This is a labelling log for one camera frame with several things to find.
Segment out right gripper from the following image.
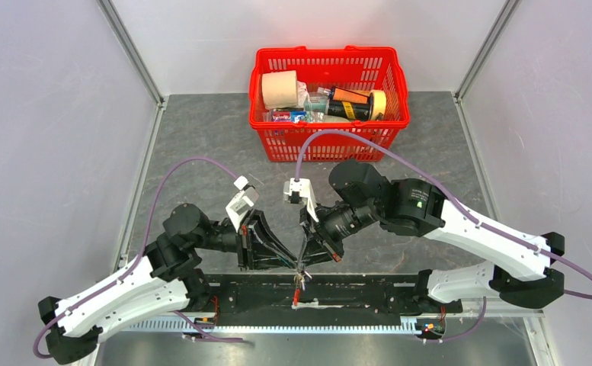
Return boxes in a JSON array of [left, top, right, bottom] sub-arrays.
[[297, 200, 380, 269]]

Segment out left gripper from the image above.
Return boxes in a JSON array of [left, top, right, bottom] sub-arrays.
[[191, 208, 298, 271]]

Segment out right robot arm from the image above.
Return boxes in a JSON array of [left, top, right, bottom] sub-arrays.
[[283, 160, 565, 312]]

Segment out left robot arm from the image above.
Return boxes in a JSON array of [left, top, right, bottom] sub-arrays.
[[37, 204, 297, 364]]

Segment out snack packets in basket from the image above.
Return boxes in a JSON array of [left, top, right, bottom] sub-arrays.
[[263, 82, 331, 124]]

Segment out red plastic basket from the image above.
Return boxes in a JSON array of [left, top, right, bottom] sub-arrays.
[[248, 46, 411, 163]]

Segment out yellow masking tape roll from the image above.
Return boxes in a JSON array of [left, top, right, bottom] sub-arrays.
[[369, 89, 387, 120]]

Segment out beige paper roll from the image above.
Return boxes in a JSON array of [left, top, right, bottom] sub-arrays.
[[261, 70, 299, 109]]

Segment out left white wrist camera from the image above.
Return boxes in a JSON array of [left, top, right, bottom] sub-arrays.
[[226, 175, 259, 230]]

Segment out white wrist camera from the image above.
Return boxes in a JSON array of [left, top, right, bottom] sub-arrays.
[[283, 178, 319, 222], [226, 175, 259, 230]]

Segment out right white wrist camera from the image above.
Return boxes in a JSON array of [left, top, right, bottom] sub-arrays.
[[283, 178, 319, 222]]

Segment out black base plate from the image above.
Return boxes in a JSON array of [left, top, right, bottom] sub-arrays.
[[184, 271, 463, 327]]

